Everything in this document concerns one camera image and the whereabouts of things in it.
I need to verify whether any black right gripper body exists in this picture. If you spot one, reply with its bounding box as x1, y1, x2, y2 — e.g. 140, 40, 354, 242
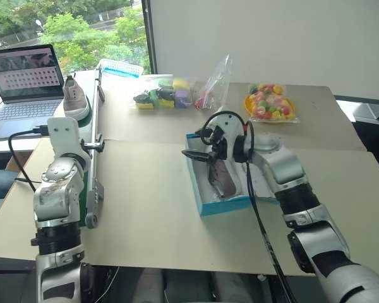
208, 125, 229, 162

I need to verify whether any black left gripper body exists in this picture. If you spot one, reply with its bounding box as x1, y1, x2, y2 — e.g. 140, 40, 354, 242
79, 139, 92, 158

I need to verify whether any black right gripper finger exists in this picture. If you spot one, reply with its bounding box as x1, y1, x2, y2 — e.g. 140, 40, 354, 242
181, 150, 214, 162
207, 155, 221, 187

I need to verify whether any brown shoe with dark sole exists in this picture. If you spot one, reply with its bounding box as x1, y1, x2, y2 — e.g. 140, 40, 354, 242
208, 157, 238, 199

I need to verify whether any blue shoebox with white lid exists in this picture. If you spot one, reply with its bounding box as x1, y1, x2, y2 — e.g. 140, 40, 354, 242
185, 132, 281, 218

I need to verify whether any conveyor belt with green band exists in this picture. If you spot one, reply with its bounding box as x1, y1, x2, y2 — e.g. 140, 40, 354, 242
78, 59, 106, 229

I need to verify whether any yellow plate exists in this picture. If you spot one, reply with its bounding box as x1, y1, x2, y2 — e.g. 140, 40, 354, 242
243, 94, 295, 121

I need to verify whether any beige shoe with white sole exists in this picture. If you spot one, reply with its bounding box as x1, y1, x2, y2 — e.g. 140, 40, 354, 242
62, 74, 91, 121

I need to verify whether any clear bag with red items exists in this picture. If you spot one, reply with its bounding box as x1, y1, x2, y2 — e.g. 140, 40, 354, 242
193, 54, 233, 112

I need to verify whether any clear bag of colourful candies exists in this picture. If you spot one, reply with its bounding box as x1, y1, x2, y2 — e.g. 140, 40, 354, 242
244, 82, 300, 126

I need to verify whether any clear bag of colourful sponges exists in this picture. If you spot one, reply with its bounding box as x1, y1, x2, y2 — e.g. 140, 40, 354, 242
132, 74, 197, 112

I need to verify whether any grey open laptop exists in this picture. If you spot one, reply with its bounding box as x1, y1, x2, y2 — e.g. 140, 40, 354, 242
0, 44, 66, 140

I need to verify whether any white perforated plastic basket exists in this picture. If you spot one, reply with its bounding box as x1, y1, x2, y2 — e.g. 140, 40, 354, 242
99, 58, 145, 78

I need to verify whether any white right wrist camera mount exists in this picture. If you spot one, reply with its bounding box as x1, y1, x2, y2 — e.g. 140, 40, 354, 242
203, 112, 244, 162

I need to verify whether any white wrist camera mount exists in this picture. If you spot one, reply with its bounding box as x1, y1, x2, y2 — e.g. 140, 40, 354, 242
47, 117, 81, 158
203, 112, 244, 162

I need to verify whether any black conveyor bracket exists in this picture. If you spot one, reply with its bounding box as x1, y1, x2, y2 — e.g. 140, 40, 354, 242
83, 133, 106, 154

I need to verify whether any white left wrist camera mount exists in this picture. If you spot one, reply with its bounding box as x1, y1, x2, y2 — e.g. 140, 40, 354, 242
47, 117, 81, 158

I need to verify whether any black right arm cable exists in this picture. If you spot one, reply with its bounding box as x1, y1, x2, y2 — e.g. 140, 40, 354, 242
199, 111, 292, 303

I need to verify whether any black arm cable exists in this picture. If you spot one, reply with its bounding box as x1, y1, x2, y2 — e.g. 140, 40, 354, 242
199, 111, 292, 303
8, 125, 49, 192

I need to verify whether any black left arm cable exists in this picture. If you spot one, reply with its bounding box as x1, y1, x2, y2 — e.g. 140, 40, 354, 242
8, 125, 49, 192

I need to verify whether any dark window frame post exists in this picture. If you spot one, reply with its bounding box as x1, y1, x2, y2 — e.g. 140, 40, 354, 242
141, 0, 159, 75

